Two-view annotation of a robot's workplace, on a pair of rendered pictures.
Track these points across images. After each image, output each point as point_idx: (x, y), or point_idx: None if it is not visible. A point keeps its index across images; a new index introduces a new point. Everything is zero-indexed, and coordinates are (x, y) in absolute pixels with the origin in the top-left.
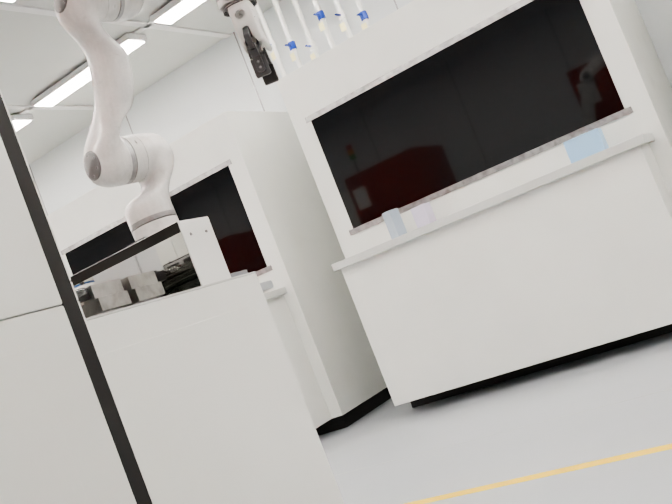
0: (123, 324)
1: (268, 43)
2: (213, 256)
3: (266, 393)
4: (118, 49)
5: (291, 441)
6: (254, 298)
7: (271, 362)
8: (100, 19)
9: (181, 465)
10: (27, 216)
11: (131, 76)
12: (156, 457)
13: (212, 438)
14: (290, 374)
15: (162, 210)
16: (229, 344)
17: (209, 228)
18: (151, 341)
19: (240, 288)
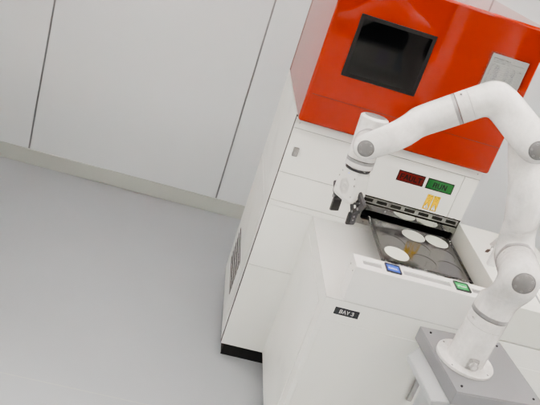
0: (315, 249)
1: (339, 195)
2: (347, 281)
3: (303, 329)
4: (509, 180)
5: (295, 353)
6: (321, 302)
7: (308, 327)
8: (514, 153)
9: (296, 299)
10: (275, 177)
11: (510, 205)
12: (297, 288)
13: (298, 308)
14: (306, 342)
15: (474, 300)
16: (311, 298)
17: (353, 271)
18: (312, 263)
19: (322, 292)
